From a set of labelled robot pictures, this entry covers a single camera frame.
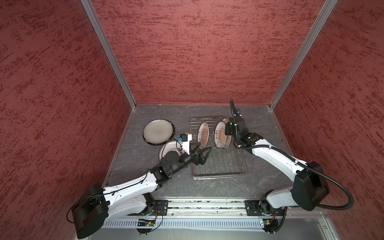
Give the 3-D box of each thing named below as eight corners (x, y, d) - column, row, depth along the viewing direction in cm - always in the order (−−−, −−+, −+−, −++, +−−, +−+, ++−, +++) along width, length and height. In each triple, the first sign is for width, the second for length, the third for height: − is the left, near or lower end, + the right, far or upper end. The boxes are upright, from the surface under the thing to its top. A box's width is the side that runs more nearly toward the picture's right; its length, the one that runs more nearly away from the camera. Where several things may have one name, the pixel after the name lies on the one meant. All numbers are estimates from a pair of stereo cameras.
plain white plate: (141, 145, 100) (139, 142, 97) (147, 122, 113) (146, 119, 110) (171, 145, 100) (170, 142, 97) (173, 122, 113) (173, 119, 110)
